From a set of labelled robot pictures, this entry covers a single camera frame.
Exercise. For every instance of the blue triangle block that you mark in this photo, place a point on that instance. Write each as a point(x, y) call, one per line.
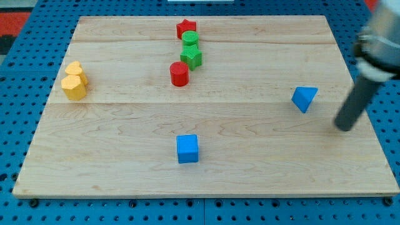
point(303, 97)

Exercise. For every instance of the wooden board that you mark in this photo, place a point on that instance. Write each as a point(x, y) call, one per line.
point(119, 141)

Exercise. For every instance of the red star block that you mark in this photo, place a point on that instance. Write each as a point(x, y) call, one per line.
point(185, 25)

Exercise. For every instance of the green star block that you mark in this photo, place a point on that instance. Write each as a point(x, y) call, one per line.
point(192, 56)

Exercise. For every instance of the blue cube block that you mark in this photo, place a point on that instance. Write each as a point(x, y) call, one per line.
point(187, 148)

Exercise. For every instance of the yellow heart block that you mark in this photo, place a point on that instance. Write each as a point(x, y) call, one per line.
point(75, 68)

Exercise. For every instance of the red cylinder block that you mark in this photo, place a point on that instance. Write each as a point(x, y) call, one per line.
point(179, 73)

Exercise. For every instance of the yellow hexagon block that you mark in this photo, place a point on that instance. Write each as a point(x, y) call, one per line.
point(73, 87)

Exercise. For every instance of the green cylinder block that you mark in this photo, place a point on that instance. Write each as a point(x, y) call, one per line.
point(190, 38)

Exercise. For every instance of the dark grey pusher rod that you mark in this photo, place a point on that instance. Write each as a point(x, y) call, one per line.
point(356, 102)

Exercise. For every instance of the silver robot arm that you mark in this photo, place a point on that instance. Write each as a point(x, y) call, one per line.
point(377, 46)

